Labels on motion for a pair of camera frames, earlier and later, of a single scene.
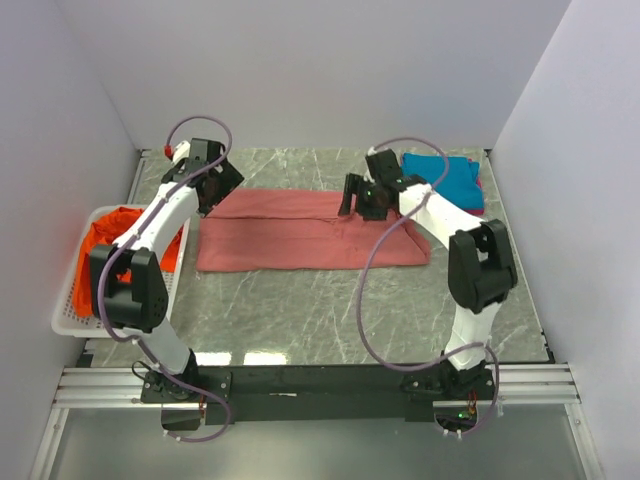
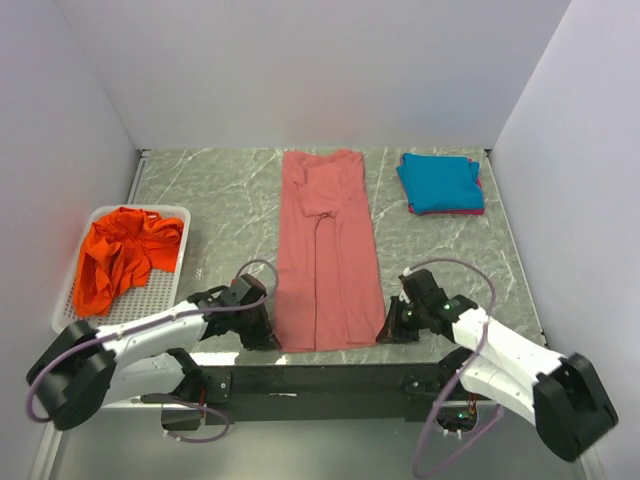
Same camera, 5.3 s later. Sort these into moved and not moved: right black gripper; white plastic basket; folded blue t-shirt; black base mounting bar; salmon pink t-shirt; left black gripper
Moved: salmon pink t-shirt; left black gripper; right black gripper
Not moved: white plastic basket; folded blue t-shirt; black base mounting bar
